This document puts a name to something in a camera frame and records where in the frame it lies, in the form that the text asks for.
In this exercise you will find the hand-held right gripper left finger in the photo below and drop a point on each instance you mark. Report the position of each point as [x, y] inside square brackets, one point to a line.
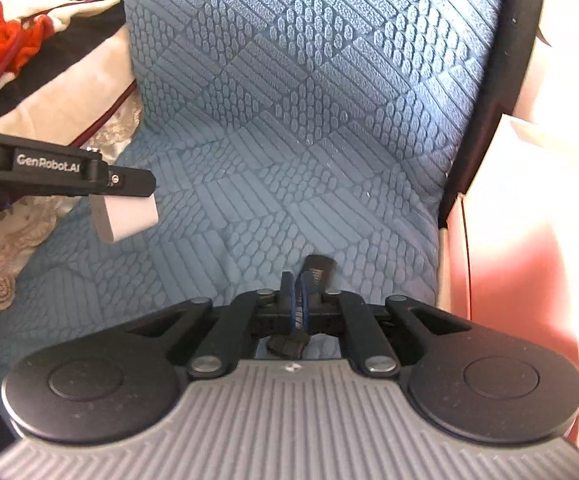
[288, 307]

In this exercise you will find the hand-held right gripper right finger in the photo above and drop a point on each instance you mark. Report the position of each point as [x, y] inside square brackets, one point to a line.
[305, 310]

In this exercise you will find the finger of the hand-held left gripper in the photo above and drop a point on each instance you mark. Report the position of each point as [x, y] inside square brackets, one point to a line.
[129, 182]

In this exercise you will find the white charger adapter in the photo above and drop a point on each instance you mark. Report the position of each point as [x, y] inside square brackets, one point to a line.
[124, 219]

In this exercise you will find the small black clip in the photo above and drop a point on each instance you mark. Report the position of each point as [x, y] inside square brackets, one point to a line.
[322, 267]

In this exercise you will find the pink storage box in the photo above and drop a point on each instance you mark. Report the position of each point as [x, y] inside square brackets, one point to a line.
[519, 260]

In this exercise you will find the blue textured sofa cover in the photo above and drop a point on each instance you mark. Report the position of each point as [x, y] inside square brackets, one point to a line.
[294, 110]

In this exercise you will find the black sofa frame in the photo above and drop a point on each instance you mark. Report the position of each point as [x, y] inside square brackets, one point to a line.
[499, 85]

